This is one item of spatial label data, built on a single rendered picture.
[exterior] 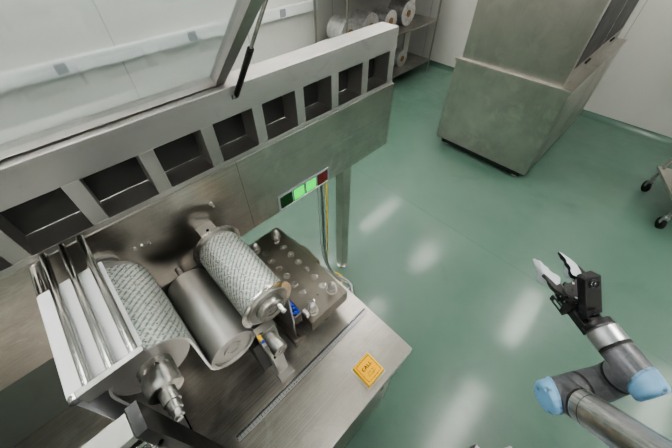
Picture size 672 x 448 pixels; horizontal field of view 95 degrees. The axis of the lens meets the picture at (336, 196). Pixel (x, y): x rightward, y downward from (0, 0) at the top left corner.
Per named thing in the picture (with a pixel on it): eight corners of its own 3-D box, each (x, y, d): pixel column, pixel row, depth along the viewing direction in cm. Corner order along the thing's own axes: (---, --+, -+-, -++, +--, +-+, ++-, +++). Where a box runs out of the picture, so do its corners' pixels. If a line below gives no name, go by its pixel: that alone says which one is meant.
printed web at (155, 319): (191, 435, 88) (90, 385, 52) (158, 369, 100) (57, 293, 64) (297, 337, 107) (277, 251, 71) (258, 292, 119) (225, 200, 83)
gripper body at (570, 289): (546, 296, 90) (577, 338, 81) (557, 282, 83) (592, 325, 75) (571, 290, 90) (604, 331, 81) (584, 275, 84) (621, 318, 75)
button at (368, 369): (368, 388, 96) (369, 386, 94) (352, 370, 100) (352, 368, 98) (383, 370, 99) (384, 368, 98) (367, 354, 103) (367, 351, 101)
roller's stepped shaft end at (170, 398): (175, 428, 55) (168, 425, 53) (161, 400, 58) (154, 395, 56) (192, 413, 57) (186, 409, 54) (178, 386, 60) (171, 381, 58)
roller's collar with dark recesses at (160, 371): (156, 409, 59) (141, 400, 54) (144, 383, 62) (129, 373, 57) (188, 382, 62) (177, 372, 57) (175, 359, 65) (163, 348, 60)
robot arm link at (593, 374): (559, 377, 84) (581, 364, 76) (595, 368, 85) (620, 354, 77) (580, 411, 78) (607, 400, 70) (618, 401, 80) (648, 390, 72)
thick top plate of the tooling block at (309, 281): (313, 331, 102) (311, 323, 97) (246, 257, 122) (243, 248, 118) (346, 299, 109) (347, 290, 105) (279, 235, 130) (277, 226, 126)
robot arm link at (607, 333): (607, 343, 72) (639, 334, 72) (591, 324, 75) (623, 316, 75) (592, 353, 77) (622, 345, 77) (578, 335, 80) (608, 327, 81)
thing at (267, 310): (254, 323, 74) (273, 297, 75) (250, 317, 75) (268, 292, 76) (272, 322, 81) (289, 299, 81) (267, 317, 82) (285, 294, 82)
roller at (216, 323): (219, 375, 79) (205, 359, 71) (176, 307, 92) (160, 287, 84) (258, 341, 85) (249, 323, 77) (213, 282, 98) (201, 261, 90)
